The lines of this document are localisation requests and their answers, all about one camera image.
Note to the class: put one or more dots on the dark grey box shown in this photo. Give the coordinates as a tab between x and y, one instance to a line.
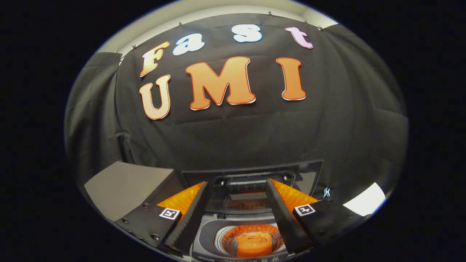
123	185

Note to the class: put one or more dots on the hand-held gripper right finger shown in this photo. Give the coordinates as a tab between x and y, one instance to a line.
285	222

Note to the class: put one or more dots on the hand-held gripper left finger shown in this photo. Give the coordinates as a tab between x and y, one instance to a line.
189	222

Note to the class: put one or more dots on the pale blue clip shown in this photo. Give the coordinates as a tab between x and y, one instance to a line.
326	192

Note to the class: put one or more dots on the black backdrop cloth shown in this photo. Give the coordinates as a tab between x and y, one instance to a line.
255	138

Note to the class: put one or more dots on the yellow polo shirt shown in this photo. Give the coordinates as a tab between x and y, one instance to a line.
255	243

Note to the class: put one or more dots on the white side table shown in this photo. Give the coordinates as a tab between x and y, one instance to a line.
366	200

